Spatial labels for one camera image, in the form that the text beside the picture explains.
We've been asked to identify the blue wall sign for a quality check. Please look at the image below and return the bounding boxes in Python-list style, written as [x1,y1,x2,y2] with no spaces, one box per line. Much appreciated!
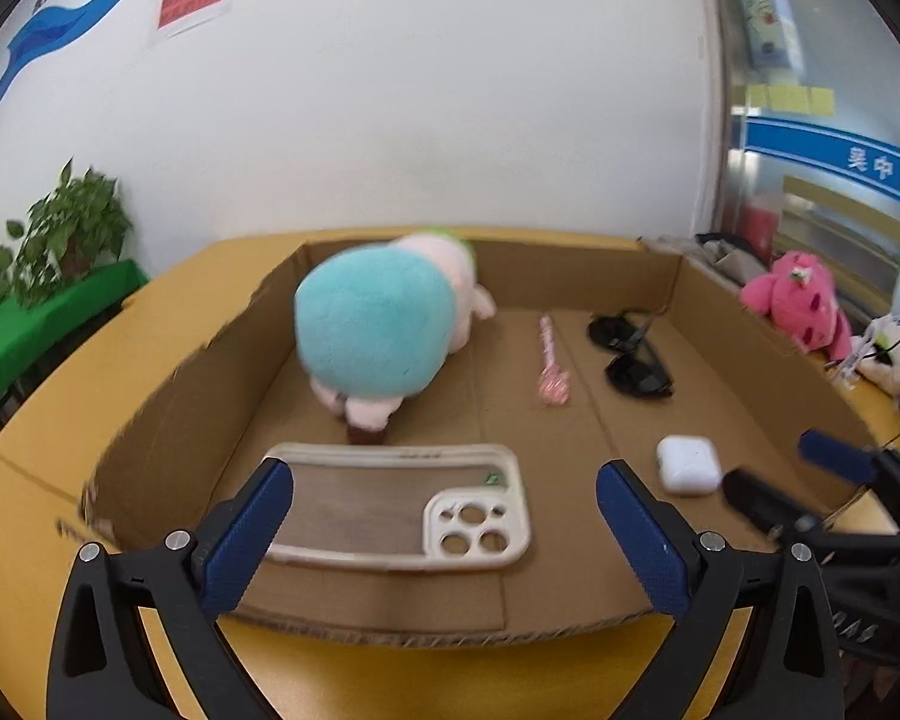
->
[742,112,900,211]

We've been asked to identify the cardboard box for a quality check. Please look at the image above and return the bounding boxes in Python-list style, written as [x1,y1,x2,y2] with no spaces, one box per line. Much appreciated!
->
[81,240,900,650]

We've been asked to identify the grey cloth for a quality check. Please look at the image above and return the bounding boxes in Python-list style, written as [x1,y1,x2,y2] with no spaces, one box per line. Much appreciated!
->
[637,231,773,290]

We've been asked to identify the teal and pink plush toy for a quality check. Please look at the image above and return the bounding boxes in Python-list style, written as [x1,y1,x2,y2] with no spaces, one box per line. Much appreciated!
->
[294,229,497,447]

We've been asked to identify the pink transparent pen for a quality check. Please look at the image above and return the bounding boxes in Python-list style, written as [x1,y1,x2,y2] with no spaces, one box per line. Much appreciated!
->
[536,315,575,407]

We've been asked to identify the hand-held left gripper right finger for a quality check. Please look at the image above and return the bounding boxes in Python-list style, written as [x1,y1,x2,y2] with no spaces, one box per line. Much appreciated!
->
[596,459,847,720]

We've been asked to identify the white earbud case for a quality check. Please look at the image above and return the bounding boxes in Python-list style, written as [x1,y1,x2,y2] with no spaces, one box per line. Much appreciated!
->
[656,435,723,497]

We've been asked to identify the cartoon wall poster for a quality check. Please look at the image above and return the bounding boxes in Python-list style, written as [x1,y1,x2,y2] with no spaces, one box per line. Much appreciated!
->
[727,0,805,77]

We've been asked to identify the red wall notice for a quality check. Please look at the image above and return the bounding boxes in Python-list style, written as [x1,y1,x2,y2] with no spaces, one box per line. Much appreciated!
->
[150,0,233,35]

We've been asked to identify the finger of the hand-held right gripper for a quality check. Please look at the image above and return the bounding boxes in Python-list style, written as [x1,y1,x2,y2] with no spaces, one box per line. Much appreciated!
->
[797,430,900,532]
[722,468,900,562]

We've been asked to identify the black sunglasses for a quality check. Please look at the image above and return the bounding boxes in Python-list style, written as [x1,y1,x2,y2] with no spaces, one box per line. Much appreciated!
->
[586,309,676,400]

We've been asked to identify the white plush toy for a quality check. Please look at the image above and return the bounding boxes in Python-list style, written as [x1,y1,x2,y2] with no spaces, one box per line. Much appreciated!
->
[844,313,900,397]

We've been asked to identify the green cloth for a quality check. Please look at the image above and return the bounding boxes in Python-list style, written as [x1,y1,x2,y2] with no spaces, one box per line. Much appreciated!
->
[0,259,151,425]

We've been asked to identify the large potted green plant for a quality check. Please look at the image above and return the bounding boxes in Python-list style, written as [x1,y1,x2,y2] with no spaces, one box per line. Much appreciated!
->
[6,157,134,310]

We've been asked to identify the yellow sticky notes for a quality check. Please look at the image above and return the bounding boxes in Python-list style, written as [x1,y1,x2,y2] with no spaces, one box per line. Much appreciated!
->
[746,84,837,118]

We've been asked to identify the blue wave wall decal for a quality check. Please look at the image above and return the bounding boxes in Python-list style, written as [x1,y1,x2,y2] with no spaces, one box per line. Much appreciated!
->
[0,0,203,128]

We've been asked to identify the white clear phone case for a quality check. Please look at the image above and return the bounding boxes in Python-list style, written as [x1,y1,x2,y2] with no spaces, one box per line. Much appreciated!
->
[259,442,532,575]

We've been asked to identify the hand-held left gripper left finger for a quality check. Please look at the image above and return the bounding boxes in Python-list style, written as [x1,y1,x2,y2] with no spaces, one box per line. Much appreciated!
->
[45,457,295,720]

